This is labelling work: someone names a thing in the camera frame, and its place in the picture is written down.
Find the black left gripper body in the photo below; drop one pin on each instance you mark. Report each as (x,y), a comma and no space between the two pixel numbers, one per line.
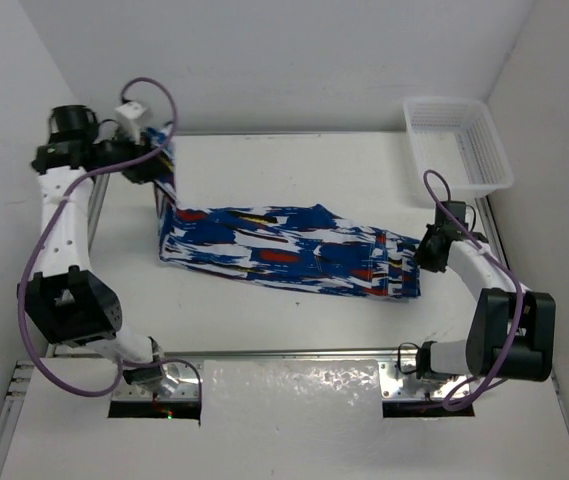
(121,151)

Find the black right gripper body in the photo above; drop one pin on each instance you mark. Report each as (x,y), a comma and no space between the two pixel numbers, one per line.
(423,255)

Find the blue white red patterned trousers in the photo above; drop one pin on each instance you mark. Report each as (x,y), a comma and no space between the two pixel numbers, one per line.
(304,249)

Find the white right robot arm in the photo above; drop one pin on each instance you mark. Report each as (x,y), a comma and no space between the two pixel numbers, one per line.
(502,305)

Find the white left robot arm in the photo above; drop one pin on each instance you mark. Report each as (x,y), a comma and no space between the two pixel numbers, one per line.
(59,292)

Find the white plastic mesh basket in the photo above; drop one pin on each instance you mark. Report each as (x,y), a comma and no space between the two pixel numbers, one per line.
(457,137)

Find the white front cover panel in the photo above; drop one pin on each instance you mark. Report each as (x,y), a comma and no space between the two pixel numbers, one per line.
(290,420)

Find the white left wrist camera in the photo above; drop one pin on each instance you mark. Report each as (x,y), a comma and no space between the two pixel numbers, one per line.
(133,116)

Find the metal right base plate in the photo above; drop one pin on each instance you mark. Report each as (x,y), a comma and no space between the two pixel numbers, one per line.
(400,387)

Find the metal base plate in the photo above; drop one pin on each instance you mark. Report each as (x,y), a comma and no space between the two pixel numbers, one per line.
(176,381)
(400,387)

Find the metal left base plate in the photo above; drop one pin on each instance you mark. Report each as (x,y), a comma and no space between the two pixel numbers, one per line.
(176,381)

